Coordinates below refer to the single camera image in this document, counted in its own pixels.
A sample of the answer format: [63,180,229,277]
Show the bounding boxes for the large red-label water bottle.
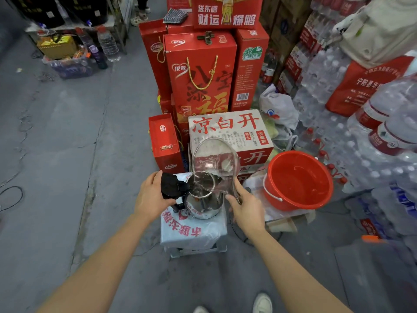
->
[347,74,417,140]
[368,104,417,160]

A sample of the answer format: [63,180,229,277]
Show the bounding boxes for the stack of bottled water packs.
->
[277,0,417,245]

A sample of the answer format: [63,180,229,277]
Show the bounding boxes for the person's right forearm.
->
[251,230,352,313]

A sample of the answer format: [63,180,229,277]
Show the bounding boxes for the person's right hand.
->
[225,177,266,240]

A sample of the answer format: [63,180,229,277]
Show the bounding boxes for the beige canvas bag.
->
[332,0,417,70]

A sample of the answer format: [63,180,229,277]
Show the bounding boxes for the red tote bag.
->
[325,55,415,118]

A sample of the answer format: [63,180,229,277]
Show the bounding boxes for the clear jug with orange cap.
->
[334,235,417,313]

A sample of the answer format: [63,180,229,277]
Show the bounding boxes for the small red gift box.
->
[148,113,185,174]

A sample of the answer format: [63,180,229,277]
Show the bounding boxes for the red box with green logo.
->
[229,24,270,111]

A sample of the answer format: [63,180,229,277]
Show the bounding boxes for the clear plastic water ladle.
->
[191,137,242,206]

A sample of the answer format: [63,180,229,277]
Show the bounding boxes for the metal shelf rack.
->
[26,0,134,55]

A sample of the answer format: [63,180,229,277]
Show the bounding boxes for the grey patterned cloth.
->
[162,8,189,24]

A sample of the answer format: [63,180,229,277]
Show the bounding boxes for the black power cord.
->
[228,211,282,246]

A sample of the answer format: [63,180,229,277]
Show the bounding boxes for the clear plastic sheet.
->
[242,172,317,232]

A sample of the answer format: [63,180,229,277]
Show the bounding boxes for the purple drink bottle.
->
[75,27,108,70]

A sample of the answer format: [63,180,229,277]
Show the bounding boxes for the stack of brown cartons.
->
[259,0,313,82]

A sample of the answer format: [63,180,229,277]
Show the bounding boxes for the white plastic bag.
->
[259,83,299,130]

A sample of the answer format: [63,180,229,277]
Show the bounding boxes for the black carton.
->
[10,0,66,29]
[60,0,108,27]

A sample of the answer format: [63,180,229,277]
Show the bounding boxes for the stool covered with white bag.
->
[159,172,228,259]

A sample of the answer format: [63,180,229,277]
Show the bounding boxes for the large red rope-handle gift box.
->
[162,31,238,127]

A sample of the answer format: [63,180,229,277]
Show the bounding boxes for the person's left hand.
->
[134,171,176,224]

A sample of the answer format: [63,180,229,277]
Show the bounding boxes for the dark soda bottle red label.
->
[260,52,278,84]

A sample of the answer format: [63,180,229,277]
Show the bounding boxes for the red plastic bucket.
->
[262,150,334,212]

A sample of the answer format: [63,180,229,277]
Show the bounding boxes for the yellow basket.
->
[36,34,78,60]

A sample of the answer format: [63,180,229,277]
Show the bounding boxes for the green leafy vegetables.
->
[260,112,279,140]

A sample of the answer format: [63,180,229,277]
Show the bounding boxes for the person's left forearm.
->
[37,213,154,313]

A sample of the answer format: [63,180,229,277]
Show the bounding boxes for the steel electric kettle black handle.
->
[160,171,225,220]

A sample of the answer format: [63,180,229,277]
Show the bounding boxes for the white and red carton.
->
[188,110,274,183]

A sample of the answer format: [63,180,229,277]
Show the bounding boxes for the black floor cable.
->
[0,186,24,212]

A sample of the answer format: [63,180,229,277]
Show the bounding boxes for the blue wrapped bottle pack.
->
[42,55,95,79]

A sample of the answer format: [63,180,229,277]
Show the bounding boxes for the red carton with yellow print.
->
[191,0,265,29]

